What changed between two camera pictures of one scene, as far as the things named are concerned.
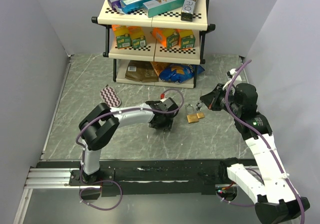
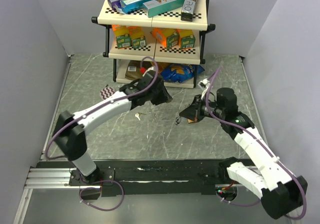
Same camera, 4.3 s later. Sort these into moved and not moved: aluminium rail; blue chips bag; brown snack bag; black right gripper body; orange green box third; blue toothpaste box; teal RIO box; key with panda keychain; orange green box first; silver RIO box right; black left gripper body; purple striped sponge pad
Moved: black right gripper body; key with panda keychain; black left gripper body
Not moved: orange green box third; purple striped sponge pad; blue chips bag; brown snack bag; orange green box first; blue toothpaste box; silver RIO box right; teal RIO box; aluminium rail
